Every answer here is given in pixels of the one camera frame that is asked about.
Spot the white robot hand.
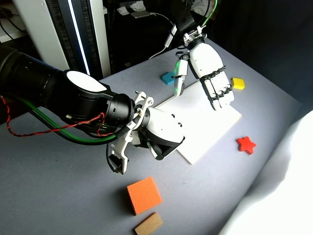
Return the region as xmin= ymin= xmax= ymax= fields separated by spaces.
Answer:
xmin=133 ymin=107 xmax=186 ymax=162
xmin=173 ymin=42 xmax=235 ymax=111

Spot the white paper pad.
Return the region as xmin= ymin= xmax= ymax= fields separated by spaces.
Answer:
xmin=154 ymin=80 xmax=243 ymax=165

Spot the yellow block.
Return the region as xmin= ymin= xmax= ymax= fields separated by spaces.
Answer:
xmin=231 ymin=77 xmax=246 ymax=90

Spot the blue block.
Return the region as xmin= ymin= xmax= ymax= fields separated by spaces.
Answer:
xmin=160 ymin=71 xmax=176 ymax=86

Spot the orange cube block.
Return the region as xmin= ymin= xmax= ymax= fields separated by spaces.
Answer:
xmin=126 ymin=176 xmax=163 ymax=216

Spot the grey flat device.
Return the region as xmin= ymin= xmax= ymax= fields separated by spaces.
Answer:
xmin=130 ymin=10 xmax=150 ymax=19

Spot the red star block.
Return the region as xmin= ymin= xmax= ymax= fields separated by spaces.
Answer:
xmin=236 ymin=136 xmax=257 ymax=156

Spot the brown wooden block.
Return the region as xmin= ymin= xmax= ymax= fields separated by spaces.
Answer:
xmin=134 ymin=212 xmax=164 ymax=235

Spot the grey table cloth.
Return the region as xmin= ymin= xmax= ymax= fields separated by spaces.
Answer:
xmin=0 ymin=39 xmax=304 ymax=235

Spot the white fabric backdrop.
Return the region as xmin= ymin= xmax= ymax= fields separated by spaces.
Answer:
xmin=217 ymin=112 xmax=313 ymax=235

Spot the white cabinet with black panel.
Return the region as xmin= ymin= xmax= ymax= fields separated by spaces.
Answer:
xmin=12 ymin=0 xmax=112 ymax=79

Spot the white inline adapter cable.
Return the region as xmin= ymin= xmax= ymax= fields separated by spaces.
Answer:
xmin=148 ymin=23 xmax=178 ymax=60

